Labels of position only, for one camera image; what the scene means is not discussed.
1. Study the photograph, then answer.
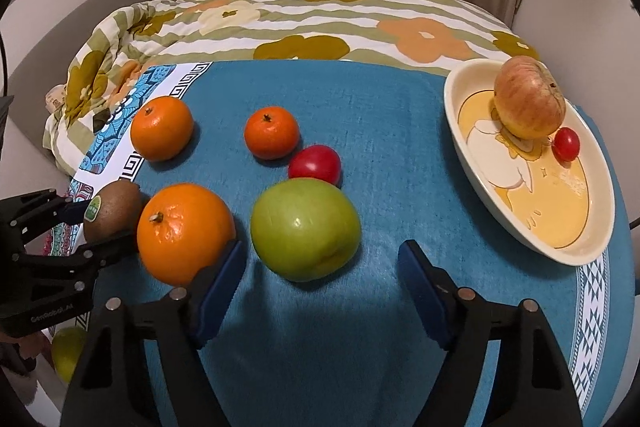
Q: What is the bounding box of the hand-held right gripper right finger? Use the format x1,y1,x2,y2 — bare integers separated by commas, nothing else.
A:
397,239,583,427

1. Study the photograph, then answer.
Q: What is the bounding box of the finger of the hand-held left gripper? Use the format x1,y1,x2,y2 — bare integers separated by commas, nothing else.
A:
14,230,142,281
10,189,87,240

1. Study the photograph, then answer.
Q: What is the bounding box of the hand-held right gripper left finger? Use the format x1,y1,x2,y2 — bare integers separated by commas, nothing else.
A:
60,239,246,427

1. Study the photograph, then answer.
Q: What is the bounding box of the green apple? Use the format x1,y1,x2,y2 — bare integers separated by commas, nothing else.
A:
51,326,90,384
249,178,362,283

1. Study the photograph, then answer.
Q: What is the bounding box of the brown kiwi with green sticker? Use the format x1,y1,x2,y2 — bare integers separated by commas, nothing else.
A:
82,179,146,253

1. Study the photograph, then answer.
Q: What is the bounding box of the large orange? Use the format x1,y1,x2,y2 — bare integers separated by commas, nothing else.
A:
136,183,237,287

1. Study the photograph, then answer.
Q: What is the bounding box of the medium orange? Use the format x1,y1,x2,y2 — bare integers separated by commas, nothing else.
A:
130,96,195,162

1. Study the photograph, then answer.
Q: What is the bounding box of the cream oval bowl yellow print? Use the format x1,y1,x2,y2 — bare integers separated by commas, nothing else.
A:
444,58,616,267

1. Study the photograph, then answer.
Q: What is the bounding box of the small dark orange tangerine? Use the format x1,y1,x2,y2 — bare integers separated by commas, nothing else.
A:
243,106,301,160

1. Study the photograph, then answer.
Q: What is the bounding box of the small beige object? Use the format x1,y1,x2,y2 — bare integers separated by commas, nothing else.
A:
46,87,69,114

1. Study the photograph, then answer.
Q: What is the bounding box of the grey padded headboard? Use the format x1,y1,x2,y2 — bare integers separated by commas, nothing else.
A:
0,0,156,178

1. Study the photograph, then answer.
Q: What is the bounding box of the white patterned tablecloth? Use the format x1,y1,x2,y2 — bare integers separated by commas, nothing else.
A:
42,62,213,338

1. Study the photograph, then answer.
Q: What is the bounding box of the teal cloth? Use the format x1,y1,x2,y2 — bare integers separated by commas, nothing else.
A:
92,59,636,427

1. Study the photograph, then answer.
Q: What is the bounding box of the red cherry tomato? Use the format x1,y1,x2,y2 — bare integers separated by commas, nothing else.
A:
552,127,581,162

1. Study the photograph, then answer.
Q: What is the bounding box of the red yellow apple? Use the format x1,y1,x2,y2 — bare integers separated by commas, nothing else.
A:
494,55,567,140

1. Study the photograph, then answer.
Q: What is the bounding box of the floral striped blanket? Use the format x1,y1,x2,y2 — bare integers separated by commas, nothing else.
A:
42,0,543,178

